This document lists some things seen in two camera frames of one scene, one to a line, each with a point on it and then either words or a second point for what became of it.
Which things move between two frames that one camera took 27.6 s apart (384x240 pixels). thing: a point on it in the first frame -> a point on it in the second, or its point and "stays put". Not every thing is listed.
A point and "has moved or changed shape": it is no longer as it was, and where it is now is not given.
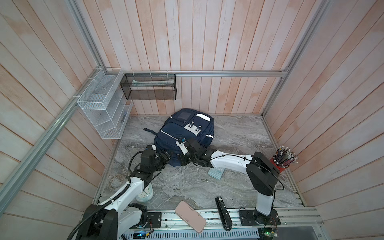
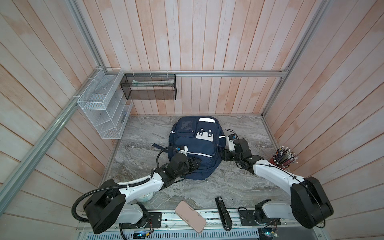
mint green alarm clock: x=146 y=195 stays put
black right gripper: x=183 y=162 -> x=225 y=154
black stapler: x=223 y=213 stays put
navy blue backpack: x=185 y=123 has moved or changed shape
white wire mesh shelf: x=104 y=102 stays put
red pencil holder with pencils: x=282 y=157 stays put
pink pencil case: x=191 y=216 stays put
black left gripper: x=165 y=158 -> x=193 y=163
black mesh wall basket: x=149 y=86 stays put
